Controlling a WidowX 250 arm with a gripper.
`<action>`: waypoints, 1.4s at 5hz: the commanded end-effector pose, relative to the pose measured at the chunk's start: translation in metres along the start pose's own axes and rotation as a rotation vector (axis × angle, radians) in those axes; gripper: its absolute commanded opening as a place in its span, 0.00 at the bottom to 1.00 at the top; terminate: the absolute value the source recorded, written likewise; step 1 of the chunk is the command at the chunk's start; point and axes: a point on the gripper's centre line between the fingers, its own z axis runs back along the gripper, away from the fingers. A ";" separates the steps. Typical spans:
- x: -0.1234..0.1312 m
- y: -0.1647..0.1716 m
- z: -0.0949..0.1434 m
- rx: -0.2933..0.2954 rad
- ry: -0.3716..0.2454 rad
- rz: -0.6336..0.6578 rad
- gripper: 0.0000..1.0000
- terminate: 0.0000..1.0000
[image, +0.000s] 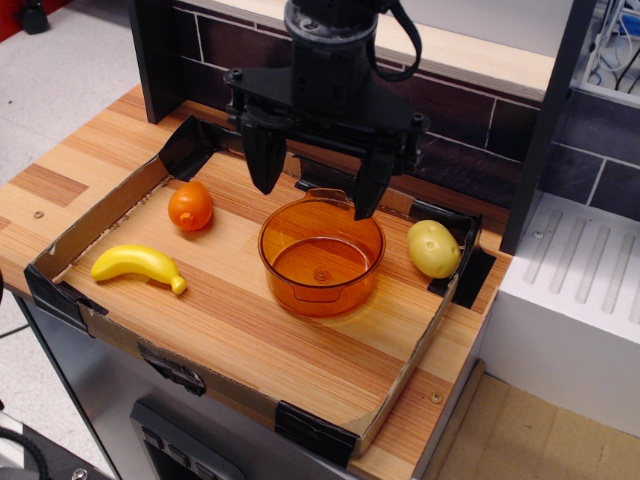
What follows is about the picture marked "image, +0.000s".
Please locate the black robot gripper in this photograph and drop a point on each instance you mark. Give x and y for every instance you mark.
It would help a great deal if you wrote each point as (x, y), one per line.
(327, 97)

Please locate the orange toy carrot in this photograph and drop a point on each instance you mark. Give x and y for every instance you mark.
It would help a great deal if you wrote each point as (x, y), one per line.
(191, 207)

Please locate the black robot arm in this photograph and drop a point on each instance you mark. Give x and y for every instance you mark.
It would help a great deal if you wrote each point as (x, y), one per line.
(348, 15)

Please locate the orange transparent plastic pot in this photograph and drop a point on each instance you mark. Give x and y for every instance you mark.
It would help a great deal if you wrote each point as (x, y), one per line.
(320, 261)

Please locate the cardboard fence with black tape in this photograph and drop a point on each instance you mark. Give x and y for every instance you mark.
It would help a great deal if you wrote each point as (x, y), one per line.
(354, 389)

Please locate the yellow toy potato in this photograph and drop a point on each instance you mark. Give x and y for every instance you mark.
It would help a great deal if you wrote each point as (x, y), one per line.
(433, 249)

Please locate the yellow toy banana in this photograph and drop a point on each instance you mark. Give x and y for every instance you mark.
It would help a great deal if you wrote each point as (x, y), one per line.
(138, 260)

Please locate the white toy sink drainboard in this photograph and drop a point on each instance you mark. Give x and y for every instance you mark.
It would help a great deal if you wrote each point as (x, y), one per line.
(565, 324)

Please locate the black oven control panel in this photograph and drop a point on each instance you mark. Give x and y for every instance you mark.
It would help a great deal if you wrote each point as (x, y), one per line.
(177, 447)

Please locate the dark grey right post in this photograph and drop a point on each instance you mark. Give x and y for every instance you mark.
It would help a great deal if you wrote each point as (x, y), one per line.
(557, 96)

